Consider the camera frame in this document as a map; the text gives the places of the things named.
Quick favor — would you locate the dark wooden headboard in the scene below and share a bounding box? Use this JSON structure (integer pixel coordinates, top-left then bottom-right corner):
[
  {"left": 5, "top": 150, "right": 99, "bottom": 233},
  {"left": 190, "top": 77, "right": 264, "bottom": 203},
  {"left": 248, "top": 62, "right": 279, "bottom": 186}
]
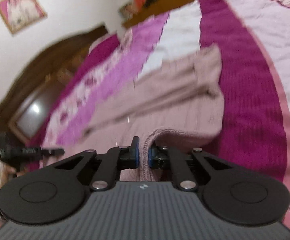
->
[{"left": 0, "top": 24, "right": 108, "bottom": 144}]

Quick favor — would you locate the person's left hand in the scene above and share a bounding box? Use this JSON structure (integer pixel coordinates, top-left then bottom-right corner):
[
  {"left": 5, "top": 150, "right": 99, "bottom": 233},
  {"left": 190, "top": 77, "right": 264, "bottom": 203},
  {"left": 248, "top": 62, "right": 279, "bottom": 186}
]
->
[{"left": 0, "top": 163, "right": 24, "bottom": 189}]

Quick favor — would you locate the framed pink picture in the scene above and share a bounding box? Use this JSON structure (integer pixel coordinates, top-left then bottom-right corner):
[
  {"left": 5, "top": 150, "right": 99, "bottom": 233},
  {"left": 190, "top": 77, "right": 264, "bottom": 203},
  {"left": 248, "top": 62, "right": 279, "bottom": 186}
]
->
[{"left": 0, "top": 0, "right": 47, "bottom": 35}]

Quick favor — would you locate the pink floral bed blanket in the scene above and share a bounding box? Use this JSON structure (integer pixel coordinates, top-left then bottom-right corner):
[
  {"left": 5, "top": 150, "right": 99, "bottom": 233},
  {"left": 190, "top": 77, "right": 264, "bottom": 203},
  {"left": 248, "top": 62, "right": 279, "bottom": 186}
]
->
[{"left": 30, "top": 0, "right": 290, "bottom": 228}]

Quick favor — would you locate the dusty pink knit sweater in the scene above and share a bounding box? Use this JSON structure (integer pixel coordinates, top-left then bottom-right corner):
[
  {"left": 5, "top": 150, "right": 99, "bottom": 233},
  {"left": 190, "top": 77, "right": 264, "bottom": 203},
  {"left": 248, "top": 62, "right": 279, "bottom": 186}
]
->
[{"left": 44, "top": 44, "right": 225, "bottom": 181}]

